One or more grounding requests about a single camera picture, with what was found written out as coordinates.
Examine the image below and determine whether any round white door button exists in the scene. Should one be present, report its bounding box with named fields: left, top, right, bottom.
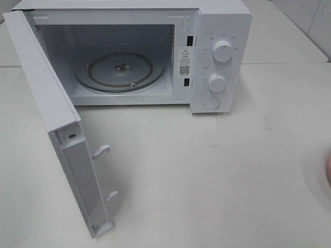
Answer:
left=204, top=97, right=220, bottom=110

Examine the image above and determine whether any white timer knob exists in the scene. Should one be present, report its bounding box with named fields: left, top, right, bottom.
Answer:
left=207, top=74, right=227, bottom=93

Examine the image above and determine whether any pink round plate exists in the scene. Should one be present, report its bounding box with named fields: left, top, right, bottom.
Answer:
left=326, top=154, right=331, bottom=186

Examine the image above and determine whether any white microwave door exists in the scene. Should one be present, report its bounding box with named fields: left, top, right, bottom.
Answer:
left=4, top=10, right=118, bottom=238

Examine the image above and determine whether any glass microwave turntable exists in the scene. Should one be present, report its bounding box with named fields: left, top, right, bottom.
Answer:
left=73, top=44, right=171, bottom=93

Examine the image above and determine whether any white warning label sticker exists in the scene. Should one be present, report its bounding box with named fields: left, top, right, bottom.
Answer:
left=177, top=46, right=193, bottom=77

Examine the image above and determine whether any white microwave oven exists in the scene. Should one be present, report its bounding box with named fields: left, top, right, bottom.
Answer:
left=10, top=1, right=252, bottom=113

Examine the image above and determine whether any upper white power knob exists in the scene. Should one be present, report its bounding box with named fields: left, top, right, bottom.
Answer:
left=212, top=39, right=234, bottom=63

